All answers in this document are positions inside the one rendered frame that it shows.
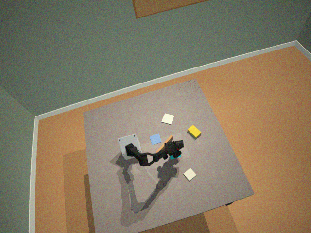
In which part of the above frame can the wooden rectangular block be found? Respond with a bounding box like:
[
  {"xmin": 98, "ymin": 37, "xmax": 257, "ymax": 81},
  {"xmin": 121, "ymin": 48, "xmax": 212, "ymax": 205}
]
[{"xmin": 156, "ymin": 135, "xmax": 173, "ymax": 153}]

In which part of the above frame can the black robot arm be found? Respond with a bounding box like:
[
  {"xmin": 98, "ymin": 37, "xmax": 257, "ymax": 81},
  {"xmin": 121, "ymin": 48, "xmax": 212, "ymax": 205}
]
[{"xmin": 125, "ymin": 140, "xmax": 184, "ymax": 166}]

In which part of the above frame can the yellow rectangular block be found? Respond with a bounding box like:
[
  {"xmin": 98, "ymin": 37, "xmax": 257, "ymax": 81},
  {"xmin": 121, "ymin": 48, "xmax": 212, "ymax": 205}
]
[{"xmin": 188, "ymin": 125, "xmax": 201, "ymax": 139}]

